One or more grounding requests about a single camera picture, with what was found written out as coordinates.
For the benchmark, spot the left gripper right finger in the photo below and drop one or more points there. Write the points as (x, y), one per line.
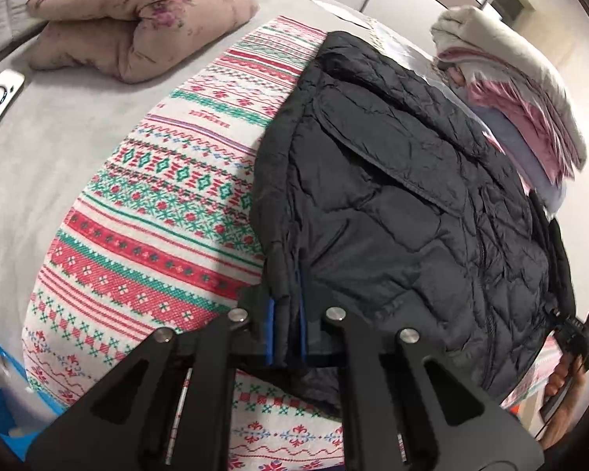
(403, 406)

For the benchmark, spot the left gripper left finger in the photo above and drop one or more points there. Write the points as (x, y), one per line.
(167, 405)

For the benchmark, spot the black quilted jacket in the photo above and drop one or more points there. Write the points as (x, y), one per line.
(373, 191)

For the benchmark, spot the right human hand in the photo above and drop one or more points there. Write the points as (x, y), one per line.
(568, 367)

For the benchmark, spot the blue folded blanket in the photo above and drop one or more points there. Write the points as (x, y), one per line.
(527, 164)

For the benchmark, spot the red green patterned blanket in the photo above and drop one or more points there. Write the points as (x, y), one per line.
(161, 236)

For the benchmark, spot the pink grey folded sheet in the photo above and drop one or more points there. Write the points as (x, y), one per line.
(547, 128)

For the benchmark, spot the pink floral pillow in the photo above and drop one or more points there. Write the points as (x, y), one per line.
(132, 41)

